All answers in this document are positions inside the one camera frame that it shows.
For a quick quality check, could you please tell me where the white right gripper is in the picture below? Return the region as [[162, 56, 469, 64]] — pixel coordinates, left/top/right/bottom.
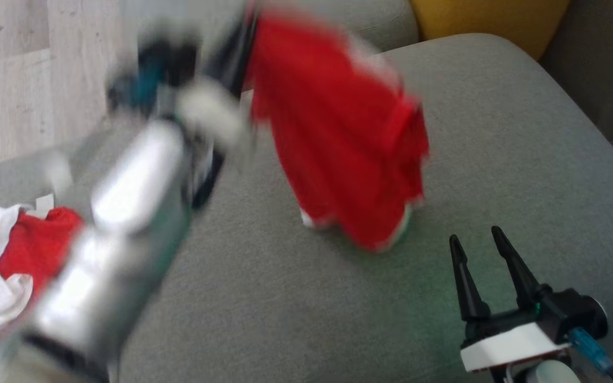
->
[[449, 226, 573, 373]]

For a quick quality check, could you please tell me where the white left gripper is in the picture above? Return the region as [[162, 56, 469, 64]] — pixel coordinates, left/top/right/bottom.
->
[[176, 3, 258, 154]]

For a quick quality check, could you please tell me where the red shirt with white sleeves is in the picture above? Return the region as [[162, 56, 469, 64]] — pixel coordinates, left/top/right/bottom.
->
[[245, 11, 430, 253]]

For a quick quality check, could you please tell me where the red and white garment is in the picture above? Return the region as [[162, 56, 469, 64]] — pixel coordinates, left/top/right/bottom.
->
[[0, 194, 85, 370]]

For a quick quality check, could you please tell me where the grey fabric sofa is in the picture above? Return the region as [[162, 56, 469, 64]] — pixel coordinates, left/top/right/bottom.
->
[[0, 0, 613, 383]]

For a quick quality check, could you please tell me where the yellow cushion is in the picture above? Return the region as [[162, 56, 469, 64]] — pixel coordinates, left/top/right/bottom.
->
[[410, 0, 571, 60]]

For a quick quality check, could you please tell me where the cable with blue plug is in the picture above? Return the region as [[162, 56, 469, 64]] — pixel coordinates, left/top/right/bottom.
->
[[569, 327, 613, 383]]

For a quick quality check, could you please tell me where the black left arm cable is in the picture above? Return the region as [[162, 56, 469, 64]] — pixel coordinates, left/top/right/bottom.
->
[[190, 148, 227, 209]]

